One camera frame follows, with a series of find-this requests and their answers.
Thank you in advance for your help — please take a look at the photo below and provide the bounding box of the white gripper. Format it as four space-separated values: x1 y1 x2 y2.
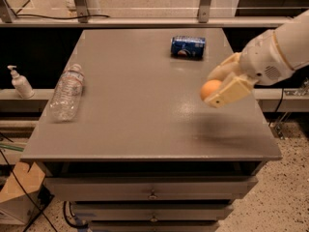
204 30 294 108

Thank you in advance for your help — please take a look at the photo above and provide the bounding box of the grey drawer cabinet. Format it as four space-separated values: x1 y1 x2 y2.
19 28 283 232

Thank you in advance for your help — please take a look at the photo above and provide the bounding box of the white pump dispenser bottle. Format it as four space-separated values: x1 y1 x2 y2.
8 65 35 99

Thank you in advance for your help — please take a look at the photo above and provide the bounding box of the metal bracket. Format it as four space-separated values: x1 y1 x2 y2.
198 0 211 23
74 0 89 23

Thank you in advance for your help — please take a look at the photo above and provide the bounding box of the left metal bracket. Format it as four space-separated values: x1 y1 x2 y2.
74 0 89 23

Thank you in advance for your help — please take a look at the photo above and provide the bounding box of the blue soda can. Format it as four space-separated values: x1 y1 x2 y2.
171 36 206 59

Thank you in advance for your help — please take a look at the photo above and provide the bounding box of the green tube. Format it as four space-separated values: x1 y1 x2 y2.
0 143 24 152

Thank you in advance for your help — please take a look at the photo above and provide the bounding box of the top grey drawer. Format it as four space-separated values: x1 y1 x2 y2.
45 176 258 201

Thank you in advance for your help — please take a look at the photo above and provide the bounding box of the middle grey drawer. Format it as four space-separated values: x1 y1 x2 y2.
72 203 233 222

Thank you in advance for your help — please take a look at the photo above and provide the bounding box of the black cable on shelf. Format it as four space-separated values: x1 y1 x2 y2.
14 13 111 21

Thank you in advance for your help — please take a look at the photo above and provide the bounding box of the orange fruit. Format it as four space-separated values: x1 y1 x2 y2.
200 79 221 101

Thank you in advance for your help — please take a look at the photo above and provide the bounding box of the right metal bracket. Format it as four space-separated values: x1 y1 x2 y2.
198 0 211 23

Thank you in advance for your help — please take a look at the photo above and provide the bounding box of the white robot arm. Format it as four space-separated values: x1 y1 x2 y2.
201 11 309 108

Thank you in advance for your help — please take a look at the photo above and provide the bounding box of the bottom grey drawer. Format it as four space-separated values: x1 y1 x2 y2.
90 221 219 232

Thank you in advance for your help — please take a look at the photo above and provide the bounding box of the clear plastic water bottle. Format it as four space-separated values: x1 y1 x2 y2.
49 64 84 122

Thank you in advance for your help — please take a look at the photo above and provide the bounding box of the cardboard box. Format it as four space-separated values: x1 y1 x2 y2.
0 162 45 225

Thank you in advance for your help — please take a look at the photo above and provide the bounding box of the black cable on floor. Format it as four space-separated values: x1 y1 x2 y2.
0 150 61 232

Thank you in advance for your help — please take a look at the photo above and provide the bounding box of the grey drawer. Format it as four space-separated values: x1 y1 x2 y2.
90 221 219 232
45 176 258 201
72 203 233 222

